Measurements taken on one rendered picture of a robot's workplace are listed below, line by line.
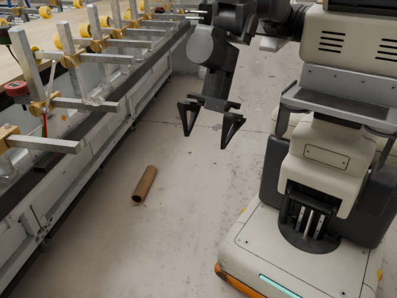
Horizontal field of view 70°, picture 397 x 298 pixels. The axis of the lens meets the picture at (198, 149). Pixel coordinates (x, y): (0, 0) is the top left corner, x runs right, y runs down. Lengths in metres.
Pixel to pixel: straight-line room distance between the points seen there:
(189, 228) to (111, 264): 0.46
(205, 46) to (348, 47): 0.37
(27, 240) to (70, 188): 0.38
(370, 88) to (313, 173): 0.28
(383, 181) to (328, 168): 0.19
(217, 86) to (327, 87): 0.31
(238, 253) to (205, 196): 0.70
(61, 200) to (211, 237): 0.88
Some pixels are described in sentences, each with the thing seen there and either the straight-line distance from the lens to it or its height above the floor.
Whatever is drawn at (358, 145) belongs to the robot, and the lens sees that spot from 0.88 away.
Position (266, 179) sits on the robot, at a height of 0.46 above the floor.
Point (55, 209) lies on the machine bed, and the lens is 1.77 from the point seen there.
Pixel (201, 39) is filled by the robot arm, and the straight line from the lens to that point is 0.53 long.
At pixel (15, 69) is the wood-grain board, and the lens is 1.53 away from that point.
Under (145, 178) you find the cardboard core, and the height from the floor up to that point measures 0.08.
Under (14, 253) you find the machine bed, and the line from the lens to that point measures 1.66.
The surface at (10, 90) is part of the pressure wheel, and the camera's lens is 1.30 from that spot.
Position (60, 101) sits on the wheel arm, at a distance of 1.22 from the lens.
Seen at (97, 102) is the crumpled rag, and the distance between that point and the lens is 1.13.
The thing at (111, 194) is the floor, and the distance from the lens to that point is 2.00.
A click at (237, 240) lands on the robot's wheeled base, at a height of 0.28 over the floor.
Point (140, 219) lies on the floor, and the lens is 1.80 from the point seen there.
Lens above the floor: 1.33
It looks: 35 degrees down
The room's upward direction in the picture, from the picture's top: straight up
